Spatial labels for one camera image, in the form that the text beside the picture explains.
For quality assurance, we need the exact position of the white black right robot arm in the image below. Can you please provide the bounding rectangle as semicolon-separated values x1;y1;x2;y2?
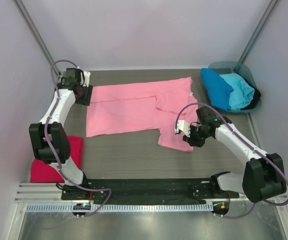
174;106;287;203

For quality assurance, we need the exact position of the black t shirt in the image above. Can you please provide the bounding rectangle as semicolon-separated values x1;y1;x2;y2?
241;79;261;110

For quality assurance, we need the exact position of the blue t shirt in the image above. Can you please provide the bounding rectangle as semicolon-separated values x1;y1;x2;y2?
200;68;234;111

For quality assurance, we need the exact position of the magenta folded t shirt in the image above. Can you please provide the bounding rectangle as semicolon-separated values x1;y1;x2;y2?
30;136;84;183

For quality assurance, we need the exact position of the light pink t shirt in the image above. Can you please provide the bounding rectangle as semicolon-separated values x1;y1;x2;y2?
86;77;197;152

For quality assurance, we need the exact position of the teal plastic basket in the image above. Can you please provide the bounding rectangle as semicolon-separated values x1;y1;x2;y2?
208;61;262;114

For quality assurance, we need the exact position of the left aluminium corner post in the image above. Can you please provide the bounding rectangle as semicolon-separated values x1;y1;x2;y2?
13;0;54;66

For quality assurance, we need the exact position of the aluminium corner post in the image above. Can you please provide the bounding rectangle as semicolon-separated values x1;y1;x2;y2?
13;0;54;66
238;0;281;63

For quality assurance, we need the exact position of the slotted white cable duct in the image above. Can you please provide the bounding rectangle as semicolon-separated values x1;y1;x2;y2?
25;202;214;214

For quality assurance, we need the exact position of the cyan t shirt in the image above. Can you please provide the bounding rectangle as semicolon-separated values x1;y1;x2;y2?
220;73;255;110

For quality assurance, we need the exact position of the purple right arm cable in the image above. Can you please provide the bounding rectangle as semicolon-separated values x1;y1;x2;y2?
174;102;288;219

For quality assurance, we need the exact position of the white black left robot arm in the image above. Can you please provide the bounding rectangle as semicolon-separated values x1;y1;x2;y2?
28;67;93;187

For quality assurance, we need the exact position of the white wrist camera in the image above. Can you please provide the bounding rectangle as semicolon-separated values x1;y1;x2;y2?
174;120;191;137
77;69;91;88

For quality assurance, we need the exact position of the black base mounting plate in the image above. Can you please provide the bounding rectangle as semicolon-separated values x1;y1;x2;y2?
62;178;240;202

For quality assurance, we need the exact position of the right aluminium corner post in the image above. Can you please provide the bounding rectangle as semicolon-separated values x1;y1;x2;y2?
238;0;281;63

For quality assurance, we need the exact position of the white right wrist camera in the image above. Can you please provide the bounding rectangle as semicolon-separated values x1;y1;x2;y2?
174;120;191;137

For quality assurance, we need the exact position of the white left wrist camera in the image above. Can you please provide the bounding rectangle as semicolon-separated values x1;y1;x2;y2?
77;69;91;88

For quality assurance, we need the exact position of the aluminium frame rail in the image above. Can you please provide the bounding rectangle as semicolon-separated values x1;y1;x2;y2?
14;181;288;203

